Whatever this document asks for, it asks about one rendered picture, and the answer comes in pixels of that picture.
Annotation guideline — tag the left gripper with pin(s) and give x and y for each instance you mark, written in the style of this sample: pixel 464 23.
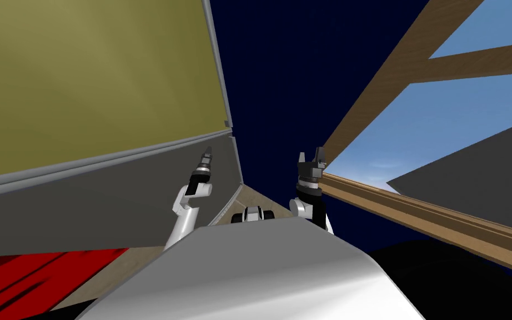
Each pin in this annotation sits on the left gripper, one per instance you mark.
pixel 206 159

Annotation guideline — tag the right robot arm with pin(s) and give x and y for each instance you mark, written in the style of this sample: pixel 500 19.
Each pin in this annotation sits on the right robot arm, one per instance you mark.
pixel 311 200

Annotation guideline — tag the red rug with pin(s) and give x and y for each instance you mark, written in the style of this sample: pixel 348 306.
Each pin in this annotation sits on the red rug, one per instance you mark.
pixel 29 280

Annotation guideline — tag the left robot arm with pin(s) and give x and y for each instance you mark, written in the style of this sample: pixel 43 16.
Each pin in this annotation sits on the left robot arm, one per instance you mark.
pixel 188 213

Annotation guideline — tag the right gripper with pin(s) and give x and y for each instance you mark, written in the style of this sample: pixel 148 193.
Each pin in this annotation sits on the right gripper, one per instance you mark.
pixel 311 170

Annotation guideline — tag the wooden framed window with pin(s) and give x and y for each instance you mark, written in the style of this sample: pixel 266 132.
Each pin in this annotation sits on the wooden framed window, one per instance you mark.
pixel 420 71

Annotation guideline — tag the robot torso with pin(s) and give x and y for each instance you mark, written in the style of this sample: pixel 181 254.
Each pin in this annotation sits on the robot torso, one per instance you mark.
pixel 256 271

